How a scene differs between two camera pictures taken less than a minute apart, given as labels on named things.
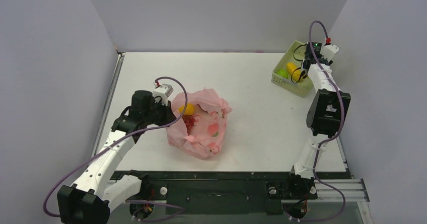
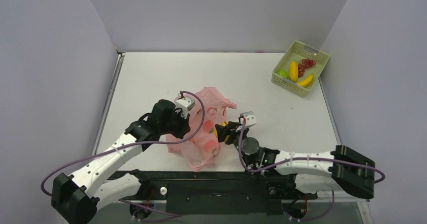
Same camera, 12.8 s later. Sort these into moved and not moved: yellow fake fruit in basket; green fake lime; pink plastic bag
Moved: pink plastic bag
Not moved: green fake lime; yellow fake fruit in basket
